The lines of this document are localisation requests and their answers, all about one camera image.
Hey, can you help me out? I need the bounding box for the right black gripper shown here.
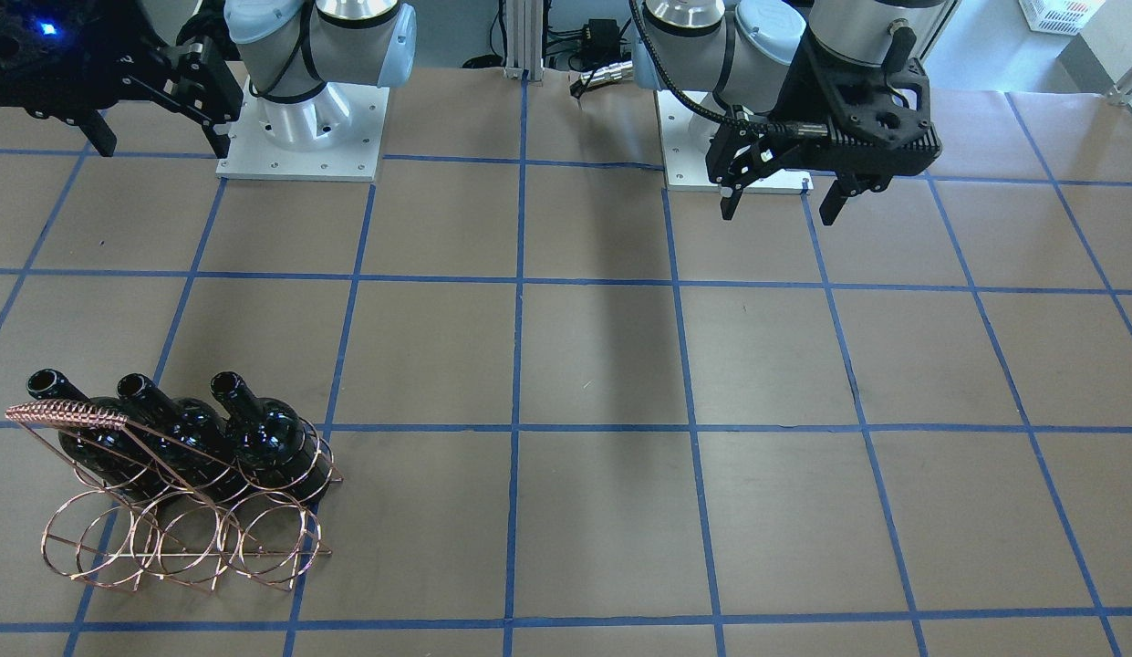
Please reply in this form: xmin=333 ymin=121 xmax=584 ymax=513
xmin=0 ymin=1 xmax=242 ymax=161

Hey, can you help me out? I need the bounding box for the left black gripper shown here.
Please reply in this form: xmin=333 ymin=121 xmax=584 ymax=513
xmin=706 ymin=32 xmax=942 ymax=227

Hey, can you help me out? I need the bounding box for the dark wine bottle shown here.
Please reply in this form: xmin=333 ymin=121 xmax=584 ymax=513
xmin=211 ymin=372 xmax=329 ymax=505
xmin=117 ymin=373 xmax=250 ymax=503

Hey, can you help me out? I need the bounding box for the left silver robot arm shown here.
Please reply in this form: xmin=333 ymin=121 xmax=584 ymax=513
xmin=629 ymin=1 xmax=944 ymax=225

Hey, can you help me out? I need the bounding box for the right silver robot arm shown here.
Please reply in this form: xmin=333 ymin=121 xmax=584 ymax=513
xmin=0 ymin=1 xmax=417 ymax=157

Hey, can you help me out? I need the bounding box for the dark wine bottle far slot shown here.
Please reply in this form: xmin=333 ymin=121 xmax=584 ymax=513
xmin=26 ymin=369 xmax=168 ymax=503

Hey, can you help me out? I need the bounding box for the white plastic crate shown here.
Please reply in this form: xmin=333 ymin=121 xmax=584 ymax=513
xmin=1017 ymin=0 xmax=1105 ymax=37

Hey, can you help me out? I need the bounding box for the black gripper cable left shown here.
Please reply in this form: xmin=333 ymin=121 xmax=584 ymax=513
xmin=571 ymin=0 xmax=804 ymax=138

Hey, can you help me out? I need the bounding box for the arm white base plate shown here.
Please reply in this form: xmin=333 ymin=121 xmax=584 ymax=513
xmin=657 ymin=89 xmax=813 ymax=194
xmin=215 ymin=83 xmax=391 ymax=184

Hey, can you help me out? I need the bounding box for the aluminium frame post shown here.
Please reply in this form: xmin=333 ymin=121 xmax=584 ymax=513
xmin=501 ymin=0 xmax=548 ymax=86

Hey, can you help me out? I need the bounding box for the copper wire wine basket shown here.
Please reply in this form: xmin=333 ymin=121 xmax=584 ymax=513
xmin=5 ymin=400 xmax=333 ymax=594

